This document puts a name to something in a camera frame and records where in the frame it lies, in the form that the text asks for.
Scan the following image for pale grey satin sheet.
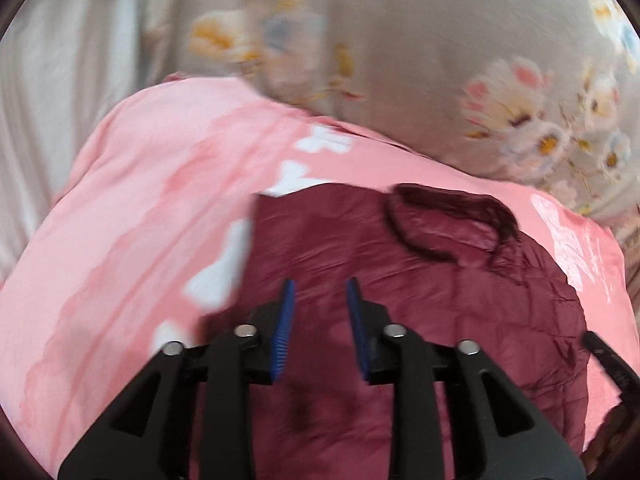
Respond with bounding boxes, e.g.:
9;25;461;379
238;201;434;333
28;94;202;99
0;0;186;281

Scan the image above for grey floral bed sheet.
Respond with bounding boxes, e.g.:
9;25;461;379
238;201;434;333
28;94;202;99
142;0;640;246

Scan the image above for maroon puffer jacket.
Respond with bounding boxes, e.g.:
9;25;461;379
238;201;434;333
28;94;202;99
200;182;593;480

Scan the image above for person's right hand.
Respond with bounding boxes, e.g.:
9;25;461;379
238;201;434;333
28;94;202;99
585;400;635;478

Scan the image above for pink printed blanket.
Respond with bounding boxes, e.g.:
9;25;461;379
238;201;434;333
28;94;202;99
0;72;631;480

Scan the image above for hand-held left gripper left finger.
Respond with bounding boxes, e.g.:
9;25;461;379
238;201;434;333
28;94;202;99
57;280;297;480

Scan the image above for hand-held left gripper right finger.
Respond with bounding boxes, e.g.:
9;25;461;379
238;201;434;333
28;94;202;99
346;277;586;480

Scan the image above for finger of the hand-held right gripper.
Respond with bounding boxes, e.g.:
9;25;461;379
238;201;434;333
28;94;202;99
582;331;640;403

